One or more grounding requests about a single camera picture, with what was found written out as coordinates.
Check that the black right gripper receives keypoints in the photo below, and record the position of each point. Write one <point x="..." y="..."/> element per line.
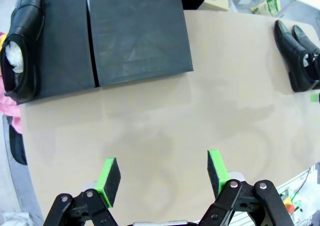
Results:
<point x="316" y="68"/>

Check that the pink cloth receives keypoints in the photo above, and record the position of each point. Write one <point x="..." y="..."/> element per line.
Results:
<point x="10" y="106"/>

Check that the white crumpled stuffing paper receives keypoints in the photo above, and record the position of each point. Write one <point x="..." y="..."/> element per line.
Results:
<point x="305" y="59"/>
<point x="15" y="57"/>

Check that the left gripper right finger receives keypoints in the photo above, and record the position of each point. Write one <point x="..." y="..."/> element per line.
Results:
<point x="217" y="171"/>

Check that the clear plastic container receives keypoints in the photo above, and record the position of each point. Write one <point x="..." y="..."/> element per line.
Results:
<point x="243" y="2"/>

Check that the black shoe stand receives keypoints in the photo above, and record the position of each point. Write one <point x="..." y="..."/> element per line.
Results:
<point x="140" y="36"/>
<point x="65" y="48"/>

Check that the red emergency stop button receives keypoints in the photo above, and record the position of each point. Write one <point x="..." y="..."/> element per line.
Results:
<point x="290" y="206"/>

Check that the green white package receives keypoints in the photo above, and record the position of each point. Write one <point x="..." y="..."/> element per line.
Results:
<point x="271" y="4"/>

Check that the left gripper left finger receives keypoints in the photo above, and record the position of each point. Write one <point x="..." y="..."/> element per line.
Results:
<point x="110" y="181"/>

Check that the yellow object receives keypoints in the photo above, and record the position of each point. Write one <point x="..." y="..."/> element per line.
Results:
<point x="2" y="39"/>

